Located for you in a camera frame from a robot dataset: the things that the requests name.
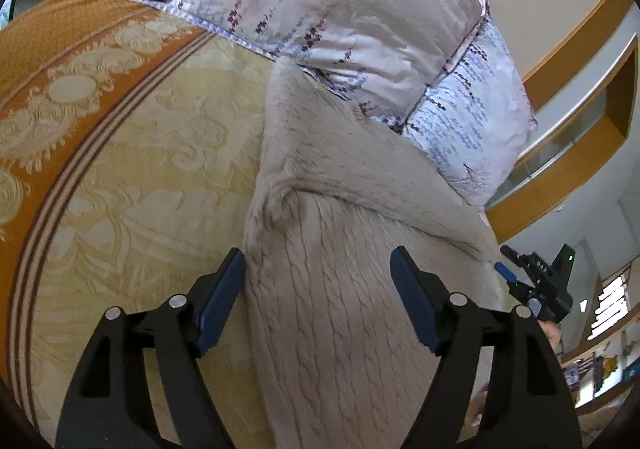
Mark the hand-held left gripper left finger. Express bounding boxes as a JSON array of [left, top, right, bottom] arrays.
[[55, 248, 247, 449]]

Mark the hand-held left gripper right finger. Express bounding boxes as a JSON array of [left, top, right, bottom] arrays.
[[390, 245, 583, 449]]

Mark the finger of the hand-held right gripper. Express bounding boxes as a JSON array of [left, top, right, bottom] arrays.
[[494, 261, 522, 289], [500, 244, 527, 271]]

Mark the beige cable knit sweater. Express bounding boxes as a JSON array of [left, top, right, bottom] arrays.
[[241, 56, 507, 449]]

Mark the person's right hand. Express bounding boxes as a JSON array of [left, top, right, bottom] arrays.
[[539, 320, 564, 351]]

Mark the barred window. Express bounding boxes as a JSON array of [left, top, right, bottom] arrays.
[[586, 265, 640, 342]]

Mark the wooden headboard shelf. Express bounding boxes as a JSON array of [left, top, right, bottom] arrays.
[[484, 0, 640, 246]]

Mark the pale blue patterned pillow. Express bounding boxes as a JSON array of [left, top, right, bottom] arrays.
[[400, 11, 540, 210]]

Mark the yellow orange patterned bed cover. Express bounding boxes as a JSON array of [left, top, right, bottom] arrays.
[[0, 0, 283, 449]]

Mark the colourful wall poster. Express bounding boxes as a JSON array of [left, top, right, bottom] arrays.
[[560, 344, 632, 402]]

